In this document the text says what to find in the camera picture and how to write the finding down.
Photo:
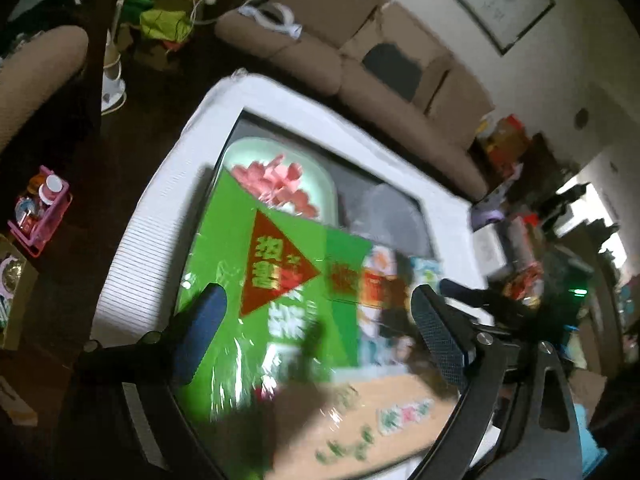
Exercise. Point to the brown armchair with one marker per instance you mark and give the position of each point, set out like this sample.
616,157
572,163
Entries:
35,80

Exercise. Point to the white floor stand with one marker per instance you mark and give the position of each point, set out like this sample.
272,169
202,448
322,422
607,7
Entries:
114,75

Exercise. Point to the teal cloth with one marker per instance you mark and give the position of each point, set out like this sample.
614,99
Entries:
587,440

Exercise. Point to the pink and green patterned tray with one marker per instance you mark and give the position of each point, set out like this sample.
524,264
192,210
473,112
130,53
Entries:
270,180

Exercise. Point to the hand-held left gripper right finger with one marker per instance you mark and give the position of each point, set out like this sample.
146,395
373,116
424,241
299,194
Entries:
440,340

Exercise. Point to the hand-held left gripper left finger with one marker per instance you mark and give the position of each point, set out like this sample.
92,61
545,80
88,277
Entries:
200,330

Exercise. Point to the green sushi kit package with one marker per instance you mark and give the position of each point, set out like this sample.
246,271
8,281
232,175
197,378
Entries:
280,280

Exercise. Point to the printed cardboard box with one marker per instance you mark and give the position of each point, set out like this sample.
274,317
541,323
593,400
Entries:
15,290

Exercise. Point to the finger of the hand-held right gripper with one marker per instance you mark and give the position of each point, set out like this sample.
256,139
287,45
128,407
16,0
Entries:
475,297

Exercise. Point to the white coffee table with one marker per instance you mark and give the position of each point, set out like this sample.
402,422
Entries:
165,200

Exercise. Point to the white capped bottle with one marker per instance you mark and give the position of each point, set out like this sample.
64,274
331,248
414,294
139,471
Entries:
50,190

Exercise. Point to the bright green bag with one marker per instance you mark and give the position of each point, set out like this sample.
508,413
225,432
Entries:
162,25

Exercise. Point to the pink plastic basket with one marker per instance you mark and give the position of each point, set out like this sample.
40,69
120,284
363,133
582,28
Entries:
42,225

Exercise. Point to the red box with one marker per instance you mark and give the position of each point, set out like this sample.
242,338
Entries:
507,137

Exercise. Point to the dark grey cushion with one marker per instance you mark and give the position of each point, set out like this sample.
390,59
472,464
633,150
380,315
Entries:
390,72

